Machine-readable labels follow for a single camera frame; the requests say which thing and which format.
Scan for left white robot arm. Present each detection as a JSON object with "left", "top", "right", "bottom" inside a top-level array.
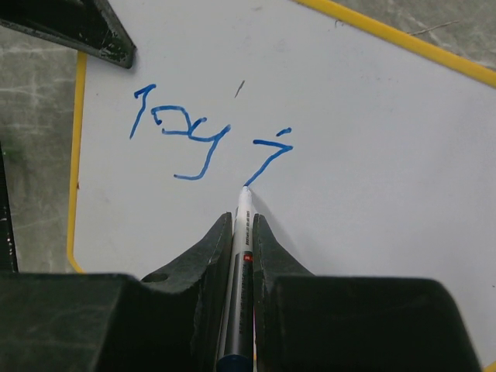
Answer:
[{"left": 1, "top": 1, "right": 136, "bottom": 273}]

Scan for blue whiteboard marker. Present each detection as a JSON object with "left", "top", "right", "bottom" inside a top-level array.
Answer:
[{"left": 215, "top": 186, "right": 254, "bottom": 371}]

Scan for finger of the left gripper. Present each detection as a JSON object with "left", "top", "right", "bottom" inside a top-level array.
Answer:
[{"left": 1, "top": 0, "right": 136, "bottom": 69}]

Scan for yellow framed whiteboard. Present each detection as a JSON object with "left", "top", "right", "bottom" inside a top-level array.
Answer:
[{"left": 67, "top": 1, "right": 495, "bottom": 370}]

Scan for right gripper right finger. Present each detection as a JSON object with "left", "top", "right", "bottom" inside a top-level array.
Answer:
[{"left": 253, "top": 215, "right": 481, "bottom": 371}]

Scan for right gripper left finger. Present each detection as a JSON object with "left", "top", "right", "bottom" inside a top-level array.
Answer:
[{"left": 1, "top": 212, "right": 232, "bottom": 371}]

